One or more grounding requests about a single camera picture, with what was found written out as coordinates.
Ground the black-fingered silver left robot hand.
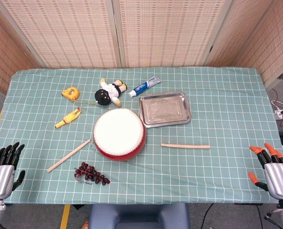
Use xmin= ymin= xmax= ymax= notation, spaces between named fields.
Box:
xmin=0 ymin=142 xmax=26 ymax=200

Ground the orange-tipped silver right robot hand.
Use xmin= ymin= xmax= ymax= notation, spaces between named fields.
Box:
xmin=248 ymin=142 xmax=283 ymax=200

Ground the wooden drumstick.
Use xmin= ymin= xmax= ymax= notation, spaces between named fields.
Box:
xmin=47 ymin=139 xmax=91 ymax=173
xmin=161 ymin=143 xmax=211 ymax=150

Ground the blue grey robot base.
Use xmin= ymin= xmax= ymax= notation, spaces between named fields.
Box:
xmin=88 ymin=203 xmax=191 ymax=229

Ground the green checkered tablecloth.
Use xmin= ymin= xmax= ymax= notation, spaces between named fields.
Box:
xmin=0 ymin=66 xmax=283 ymax=205

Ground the red drum with white skin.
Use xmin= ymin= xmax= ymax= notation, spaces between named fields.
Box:
xmin=90 ymin=108 xmax=147 ymax=162

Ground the white power strip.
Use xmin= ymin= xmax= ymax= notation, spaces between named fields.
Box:
xmin=273 ymin=107 xmax=283 ymax=120

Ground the dark red grape bunch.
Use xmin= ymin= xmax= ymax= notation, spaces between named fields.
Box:
xmin=74 ymin=162 xmax=111 ymax=186

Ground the yellow rubber chicken toy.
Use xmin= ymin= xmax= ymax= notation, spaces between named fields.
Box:
xmin=55 ymin=107 xmax=82 ymax=129

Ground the yellow tape measure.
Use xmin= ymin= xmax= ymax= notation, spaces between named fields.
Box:
xmin=61 ymin=87 xmax=81 ymax=101

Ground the stainless steel tray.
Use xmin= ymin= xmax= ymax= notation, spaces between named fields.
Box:
xmin=139 ymin=91 xmax=192 ymax=129

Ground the black white plush doll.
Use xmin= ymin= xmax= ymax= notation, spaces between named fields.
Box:
xmin=94 ymin=78 xmax=128 ymax=107

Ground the bamboo folding screen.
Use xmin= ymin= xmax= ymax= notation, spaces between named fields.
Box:
xmin=0 ymin=0 xmax=283 ymax=94

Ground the blue white toothpaste tube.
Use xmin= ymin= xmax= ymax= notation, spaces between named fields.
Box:
xmin=128 ymin=76 xmax=162 ymax=98

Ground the black floor cable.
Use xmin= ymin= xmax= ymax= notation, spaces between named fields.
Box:
xmin=199 ymin=202 xmax=215 ymax=229

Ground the red cable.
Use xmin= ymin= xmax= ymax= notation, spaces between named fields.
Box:
xmin=272 ymin=88 xmax=283 ymax=108

